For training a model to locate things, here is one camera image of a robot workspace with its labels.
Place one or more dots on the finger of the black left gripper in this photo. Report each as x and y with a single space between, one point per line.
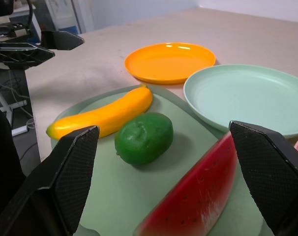
21 55
61 40

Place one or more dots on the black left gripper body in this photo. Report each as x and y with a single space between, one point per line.
8 33

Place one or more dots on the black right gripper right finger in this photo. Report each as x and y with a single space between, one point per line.
274 177

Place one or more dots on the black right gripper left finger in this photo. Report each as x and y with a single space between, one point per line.
53 186

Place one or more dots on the light green plastic plate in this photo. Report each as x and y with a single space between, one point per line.
247 96

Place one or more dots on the orange plastic plate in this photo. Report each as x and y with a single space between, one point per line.
169 61

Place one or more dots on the white background cabinet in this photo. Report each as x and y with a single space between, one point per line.
65 14

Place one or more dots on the black rounded object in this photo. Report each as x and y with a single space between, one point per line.
1 159

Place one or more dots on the red toy watermelon slice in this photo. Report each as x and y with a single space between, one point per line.
200 196

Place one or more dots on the light green plastic tray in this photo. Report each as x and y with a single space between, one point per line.
129 191

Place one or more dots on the yellow toy banana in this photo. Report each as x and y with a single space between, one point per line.
107 115

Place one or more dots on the green toy lime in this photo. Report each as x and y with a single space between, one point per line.
144 138

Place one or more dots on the white metal stand frame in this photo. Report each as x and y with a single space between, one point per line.
5 105

